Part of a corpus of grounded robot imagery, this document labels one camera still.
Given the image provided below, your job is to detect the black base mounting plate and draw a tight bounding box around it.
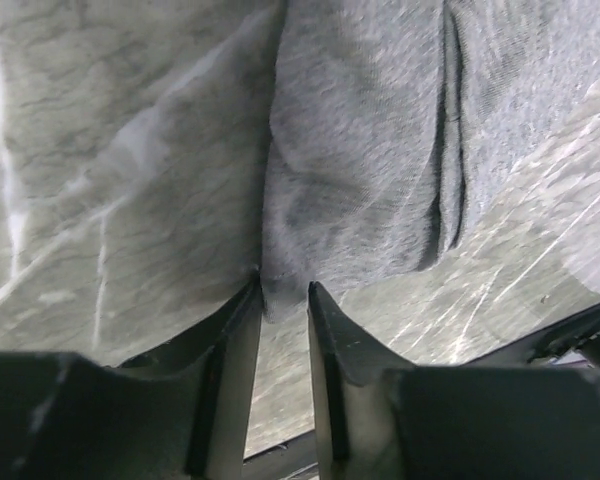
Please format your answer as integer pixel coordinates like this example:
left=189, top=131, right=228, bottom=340
left=242, top=430, right=319, bottom=480

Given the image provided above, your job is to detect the grey t-shirt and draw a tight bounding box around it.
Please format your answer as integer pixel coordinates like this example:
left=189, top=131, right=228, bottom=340
left=261, top=1, right=600, bottom=322

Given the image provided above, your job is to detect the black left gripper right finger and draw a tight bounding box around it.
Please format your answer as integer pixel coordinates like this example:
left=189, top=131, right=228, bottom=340
left=308, top=282, right=412, bottom=479

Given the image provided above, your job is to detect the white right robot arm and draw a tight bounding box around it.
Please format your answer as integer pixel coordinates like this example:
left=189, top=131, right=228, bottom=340
left=468, top=303, right=600, bottom=366

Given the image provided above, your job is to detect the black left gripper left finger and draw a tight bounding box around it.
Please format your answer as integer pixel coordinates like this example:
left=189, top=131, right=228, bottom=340
left=120, top=273, right=263, bottom=479

